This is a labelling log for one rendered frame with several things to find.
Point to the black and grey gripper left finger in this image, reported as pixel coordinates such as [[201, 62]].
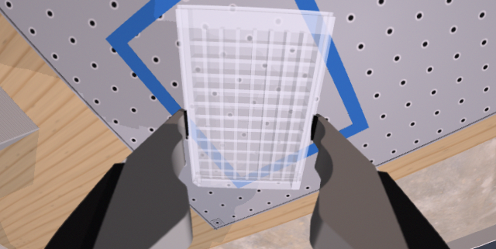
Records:
[[139, 203]]

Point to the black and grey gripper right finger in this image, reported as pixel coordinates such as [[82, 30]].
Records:
[[359, 206]]

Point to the blue tape outline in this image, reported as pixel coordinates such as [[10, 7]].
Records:
[[153, 9]]

